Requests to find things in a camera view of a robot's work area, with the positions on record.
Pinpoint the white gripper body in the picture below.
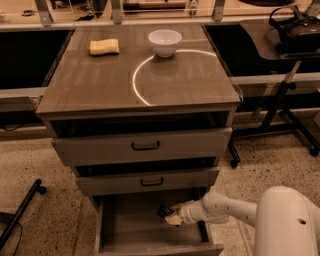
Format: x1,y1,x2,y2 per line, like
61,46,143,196
179,200,203,224

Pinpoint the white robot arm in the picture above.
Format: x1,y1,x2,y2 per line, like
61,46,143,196
164,186,320,256

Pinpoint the bottom grey open drawer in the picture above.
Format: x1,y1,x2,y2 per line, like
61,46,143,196
94,188,224,256

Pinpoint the top grey drawer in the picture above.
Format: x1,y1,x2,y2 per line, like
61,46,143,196
52,128,232,166

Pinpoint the middle grey drawer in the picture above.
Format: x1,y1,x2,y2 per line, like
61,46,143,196
76,167,219,196

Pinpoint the grey three-drawer cabinet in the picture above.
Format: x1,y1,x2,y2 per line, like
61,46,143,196
35,22,242,256

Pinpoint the side table with black legs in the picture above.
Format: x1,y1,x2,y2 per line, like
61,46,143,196
232,20,320,156

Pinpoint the white ceramic bowl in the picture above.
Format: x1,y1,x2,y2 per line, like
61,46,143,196
148,29,182,57

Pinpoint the black wheeled stand leg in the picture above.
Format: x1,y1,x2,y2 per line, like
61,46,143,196
0,179,47,250

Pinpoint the yellow sponge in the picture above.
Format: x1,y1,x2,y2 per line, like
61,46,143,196
89,39,119,56

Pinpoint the black headset on table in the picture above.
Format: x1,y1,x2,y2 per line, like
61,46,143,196
269,6,320,52

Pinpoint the black middle drawer handle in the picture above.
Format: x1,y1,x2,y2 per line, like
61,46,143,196
140,177,164,187

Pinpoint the black drawer handle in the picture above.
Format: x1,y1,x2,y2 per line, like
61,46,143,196
131,141,161,151
140,177,164,187

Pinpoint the black top drawer handle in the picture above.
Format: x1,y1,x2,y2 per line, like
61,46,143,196
131,141,161,151

